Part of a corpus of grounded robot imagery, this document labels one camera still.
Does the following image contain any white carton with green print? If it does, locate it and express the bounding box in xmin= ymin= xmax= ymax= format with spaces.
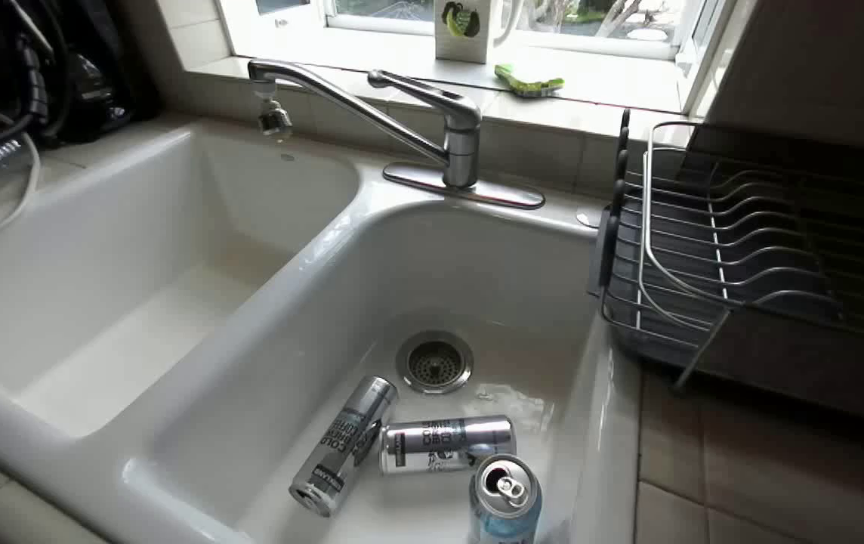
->
xmin=432 ymin=0 xmax=496 ymax=68

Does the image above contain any green sponge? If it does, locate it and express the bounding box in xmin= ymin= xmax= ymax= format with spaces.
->
xmin=491 ymin=62 xmax=569 ymax=104

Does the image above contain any black countertop appliance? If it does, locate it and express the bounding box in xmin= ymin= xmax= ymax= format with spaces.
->
xmin=48 ymin=0 xmax=165 ymax=144

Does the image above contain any silver can with dark print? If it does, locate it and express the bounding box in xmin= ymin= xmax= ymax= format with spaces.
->
xmin=376 ymin=413 xmax=520 ymax=477

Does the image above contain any steel drain strainer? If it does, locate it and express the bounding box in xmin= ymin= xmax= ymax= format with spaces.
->
xmin=395 ymin=331 xmax=476 ymax=396

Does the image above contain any white window frame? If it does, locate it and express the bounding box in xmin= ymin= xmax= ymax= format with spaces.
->
xmin=213 ymin=0 xmax=757 ymax=114

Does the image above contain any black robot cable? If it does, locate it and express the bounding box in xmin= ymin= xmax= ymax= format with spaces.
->
xmin=0 ymin=0 xmax=78 ymax=156

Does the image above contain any open blue drink can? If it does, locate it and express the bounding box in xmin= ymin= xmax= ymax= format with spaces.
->
xmin=468 ymin=454 xmax=547 ymax=544

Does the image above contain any chrome sink faucet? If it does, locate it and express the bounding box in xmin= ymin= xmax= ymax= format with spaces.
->
xmin=244 ymin=56 xmax=549 ymax=211

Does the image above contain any slim silver can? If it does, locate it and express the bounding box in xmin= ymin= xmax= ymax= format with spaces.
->
xmin=286 ymin=374 xmax=400 ymax=520

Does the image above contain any white double basin sink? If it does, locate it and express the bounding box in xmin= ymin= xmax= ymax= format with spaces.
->
xmin=0 ymin=117 xmax=647 ymax=544

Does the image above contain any wire dish rack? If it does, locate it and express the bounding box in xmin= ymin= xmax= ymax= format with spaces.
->
xmin=590 ymin=105 xmax=864 ymax=431

